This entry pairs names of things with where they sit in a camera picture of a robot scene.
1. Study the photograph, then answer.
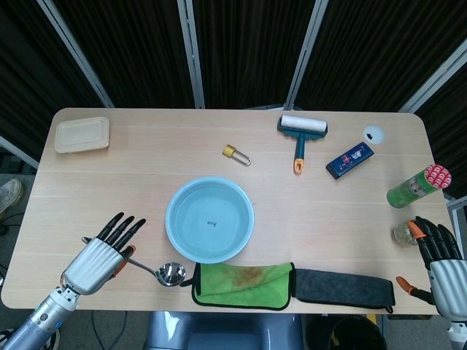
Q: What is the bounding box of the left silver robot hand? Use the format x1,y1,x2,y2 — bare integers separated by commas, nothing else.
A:
60,212,147,295

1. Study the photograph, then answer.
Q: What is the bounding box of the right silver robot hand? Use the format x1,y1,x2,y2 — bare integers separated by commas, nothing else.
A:
395,215,467,322

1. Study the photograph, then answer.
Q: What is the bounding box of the metal ladle black handle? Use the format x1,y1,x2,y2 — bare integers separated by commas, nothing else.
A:
80,236,187,288

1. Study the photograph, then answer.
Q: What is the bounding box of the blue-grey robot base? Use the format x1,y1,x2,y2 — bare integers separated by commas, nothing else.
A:
144,310,304,350

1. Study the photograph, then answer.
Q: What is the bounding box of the light blue bowl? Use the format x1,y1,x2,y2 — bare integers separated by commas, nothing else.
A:
165,176,255,265

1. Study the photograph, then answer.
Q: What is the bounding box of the small clear round jar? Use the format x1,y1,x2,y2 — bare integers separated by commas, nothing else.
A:
392,220,420,249

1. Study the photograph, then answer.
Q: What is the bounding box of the green can red lid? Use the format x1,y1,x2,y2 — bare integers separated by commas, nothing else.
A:
386,163,453,209

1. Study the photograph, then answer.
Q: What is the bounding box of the black trash bin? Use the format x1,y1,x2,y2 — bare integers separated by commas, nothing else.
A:
330,315,387,350

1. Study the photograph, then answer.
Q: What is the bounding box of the dark grey cloth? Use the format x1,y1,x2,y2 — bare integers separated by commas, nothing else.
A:
293,268,396,314

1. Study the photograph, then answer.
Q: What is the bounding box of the beige shoe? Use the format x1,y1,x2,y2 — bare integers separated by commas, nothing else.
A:
0,178,24,220

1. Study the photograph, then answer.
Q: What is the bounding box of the beige lunch box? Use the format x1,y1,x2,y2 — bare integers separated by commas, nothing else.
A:
54,116,111,154

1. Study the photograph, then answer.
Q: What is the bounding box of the green microfibre cloth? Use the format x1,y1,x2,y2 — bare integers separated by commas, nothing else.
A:
179,261,296,311

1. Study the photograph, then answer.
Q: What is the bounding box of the dark blue printed box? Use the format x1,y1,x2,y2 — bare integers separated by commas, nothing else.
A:
325,141,375,180

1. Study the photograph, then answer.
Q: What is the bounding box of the yellow padlock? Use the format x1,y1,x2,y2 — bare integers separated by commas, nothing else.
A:
223,144,252,167

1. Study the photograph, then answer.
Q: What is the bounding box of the teal lint roller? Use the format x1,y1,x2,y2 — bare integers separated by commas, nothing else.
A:
276,114,329,175

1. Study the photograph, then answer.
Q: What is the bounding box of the blue floor cable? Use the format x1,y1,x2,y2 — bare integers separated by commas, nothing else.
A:
90,310,128,350

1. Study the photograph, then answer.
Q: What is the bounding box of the grey partition frame post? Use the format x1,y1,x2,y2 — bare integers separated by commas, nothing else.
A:
283,0,329,111
397,49,467,113
36,0,116,109
0,135,39,169
177,0,206,109

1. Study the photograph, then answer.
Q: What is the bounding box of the white cable grommet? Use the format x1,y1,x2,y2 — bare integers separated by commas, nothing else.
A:
363,125,386,144

